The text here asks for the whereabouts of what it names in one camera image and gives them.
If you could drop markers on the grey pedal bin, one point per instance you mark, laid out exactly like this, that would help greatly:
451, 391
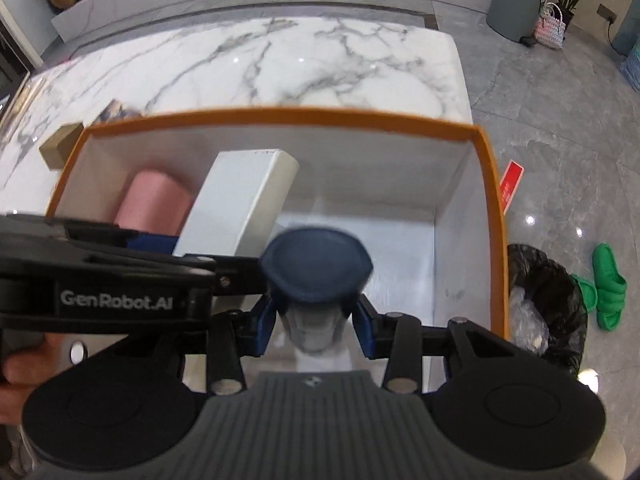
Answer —
517, 0

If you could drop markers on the red floor sign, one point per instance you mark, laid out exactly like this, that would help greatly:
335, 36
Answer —
510, 182

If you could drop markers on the large pink pump bottle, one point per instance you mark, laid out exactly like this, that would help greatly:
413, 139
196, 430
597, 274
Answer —
155, 200

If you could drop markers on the black trash bag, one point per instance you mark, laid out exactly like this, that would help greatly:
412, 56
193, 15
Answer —
555, 285

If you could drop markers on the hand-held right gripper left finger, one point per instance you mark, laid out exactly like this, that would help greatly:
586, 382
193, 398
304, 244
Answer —
262, 327

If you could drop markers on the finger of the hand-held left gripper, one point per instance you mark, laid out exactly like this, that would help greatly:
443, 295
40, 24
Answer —
150, 243
240, 275

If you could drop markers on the wall socket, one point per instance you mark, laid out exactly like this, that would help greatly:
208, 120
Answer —
606, 11

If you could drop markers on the green slipper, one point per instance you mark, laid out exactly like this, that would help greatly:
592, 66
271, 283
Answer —
585, 292
610, 285

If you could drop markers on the brown cardboard box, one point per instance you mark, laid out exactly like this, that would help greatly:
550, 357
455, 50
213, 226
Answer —
57, 147

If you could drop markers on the white rectangular box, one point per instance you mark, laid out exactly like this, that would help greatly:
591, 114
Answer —
235, 200

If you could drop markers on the dark blue bottle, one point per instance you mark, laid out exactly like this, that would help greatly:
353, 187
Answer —
315, 265

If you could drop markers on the pink woven bag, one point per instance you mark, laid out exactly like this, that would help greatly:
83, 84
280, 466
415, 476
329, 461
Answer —
550, 30

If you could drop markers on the orange cardboard box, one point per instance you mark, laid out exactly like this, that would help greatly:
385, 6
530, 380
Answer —
375, 185

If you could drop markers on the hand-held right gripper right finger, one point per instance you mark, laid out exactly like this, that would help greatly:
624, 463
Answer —
363, 332

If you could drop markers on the blue plastic bag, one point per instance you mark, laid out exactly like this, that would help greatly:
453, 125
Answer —
632, 70

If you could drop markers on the dark printed box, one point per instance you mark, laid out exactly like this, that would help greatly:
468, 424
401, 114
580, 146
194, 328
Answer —
112, 110

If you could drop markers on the dark cabinet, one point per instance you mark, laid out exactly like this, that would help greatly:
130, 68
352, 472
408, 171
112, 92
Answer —
12, 50

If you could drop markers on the person's left hand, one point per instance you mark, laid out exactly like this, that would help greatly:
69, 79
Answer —
15, 377

